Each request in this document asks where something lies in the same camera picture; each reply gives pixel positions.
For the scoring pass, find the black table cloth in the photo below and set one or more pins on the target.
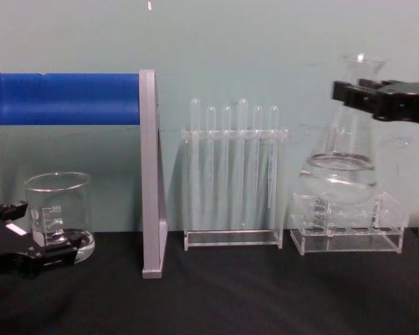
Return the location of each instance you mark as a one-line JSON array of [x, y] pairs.
[[230, 300]]

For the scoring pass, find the blue cylinder roll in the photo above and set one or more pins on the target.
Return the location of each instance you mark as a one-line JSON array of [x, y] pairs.
[[66, 99]]

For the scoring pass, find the clear test tube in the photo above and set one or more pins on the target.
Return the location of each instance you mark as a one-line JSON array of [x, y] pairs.
[[210, 122], [195, 118]]

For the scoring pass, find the clear glass conical flask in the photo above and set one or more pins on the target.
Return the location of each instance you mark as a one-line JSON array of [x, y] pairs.
[[342, 167]]

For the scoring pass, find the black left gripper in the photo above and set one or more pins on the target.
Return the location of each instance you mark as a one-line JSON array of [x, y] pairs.
[[3, 240]]

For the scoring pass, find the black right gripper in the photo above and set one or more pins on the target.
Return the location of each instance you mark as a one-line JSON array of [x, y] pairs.
[[408, 101]]

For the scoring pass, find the grey upright stand panel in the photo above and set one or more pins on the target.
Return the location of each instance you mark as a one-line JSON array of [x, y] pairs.
[[150, 174]]

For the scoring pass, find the clear glass beaker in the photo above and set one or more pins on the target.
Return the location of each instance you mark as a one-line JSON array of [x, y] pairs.
[[61, 195]]

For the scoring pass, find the low clear acrylic rack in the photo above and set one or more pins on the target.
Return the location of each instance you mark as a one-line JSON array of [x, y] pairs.
[[349, 240]]

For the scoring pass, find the tall clear acrylic tube rack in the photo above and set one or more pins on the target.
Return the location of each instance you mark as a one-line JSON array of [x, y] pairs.
[[230, 240]]

